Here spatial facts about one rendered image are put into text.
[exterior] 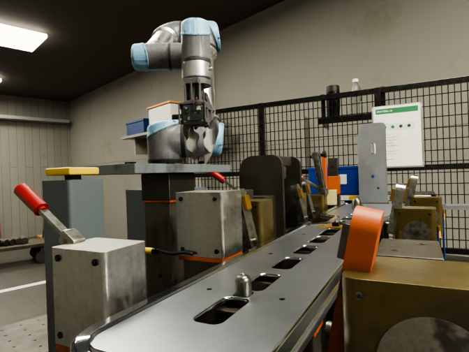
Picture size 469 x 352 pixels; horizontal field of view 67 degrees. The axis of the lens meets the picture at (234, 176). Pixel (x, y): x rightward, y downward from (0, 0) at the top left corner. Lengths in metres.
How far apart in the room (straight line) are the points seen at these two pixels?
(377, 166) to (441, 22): 1.75
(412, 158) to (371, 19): 1.76
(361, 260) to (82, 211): 0.46
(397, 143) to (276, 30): 2.38
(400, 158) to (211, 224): 1.41
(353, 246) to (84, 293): 0.30
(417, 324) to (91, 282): 0.32
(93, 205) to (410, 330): 0.50
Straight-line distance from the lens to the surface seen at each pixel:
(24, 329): 1.31
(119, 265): 0.44
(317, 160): 1.39
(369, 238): 0.30
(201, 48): 0.94
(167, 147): 1.20
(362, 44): 3.39
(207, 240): 0.64
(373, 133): 1.65
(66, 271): 0.47
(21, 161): 8.43
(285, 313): 0.38
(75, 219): 0.62
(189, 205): 0.65
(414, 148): 1.91
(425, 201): 1.29
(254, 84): 4.04
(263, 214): 0.78
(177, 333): 0.35
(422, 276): 0.30
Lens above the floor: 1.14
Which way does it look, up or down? level
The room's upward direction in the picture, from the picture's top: 2 degrees counter-clockwise
